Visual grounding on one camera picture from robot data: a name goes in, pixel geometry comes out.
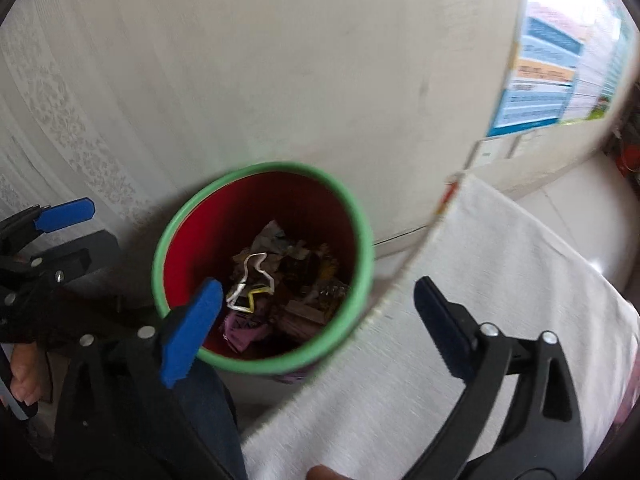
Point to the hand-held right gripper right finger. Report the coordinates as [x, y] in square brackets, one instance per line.
[445, 322]

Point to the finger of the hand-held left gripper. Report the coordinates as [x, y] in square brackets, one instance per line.
[85, 255]
[65, 215]

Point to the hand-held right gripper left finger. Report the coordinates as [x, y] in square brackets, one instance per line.
[192, 330]

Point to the heap of wrappers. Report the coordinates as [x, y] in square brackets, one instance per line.
[290, 300]

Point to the green rimmed red bin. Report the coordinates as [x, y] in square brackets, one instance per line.
[280, 190]

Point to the person's left hand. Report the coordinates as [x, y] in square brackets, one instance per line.
[27, 375]

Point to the person's right hand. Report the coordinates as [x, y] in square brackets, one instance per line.
[327, 474]

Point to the white table cloth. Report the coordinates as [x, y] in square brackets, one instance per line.
[475, 285]

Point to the red container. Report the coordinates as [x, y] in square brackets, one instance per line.
[629, 160]

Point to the white wall switch plate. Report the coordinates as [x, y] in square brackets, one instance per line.
[484, 154]

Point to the white wall socket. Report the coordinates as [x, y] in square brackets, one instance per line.
[521, 145]

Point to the blue bordered wall poster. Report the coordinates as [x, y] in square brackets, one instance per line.
[540, 75]

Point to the white chart wall poster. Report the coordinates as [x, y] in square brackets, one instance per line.
[595, 70]

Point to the green bordered wall poster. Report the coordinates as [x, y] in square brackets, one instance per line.
[620, 80]

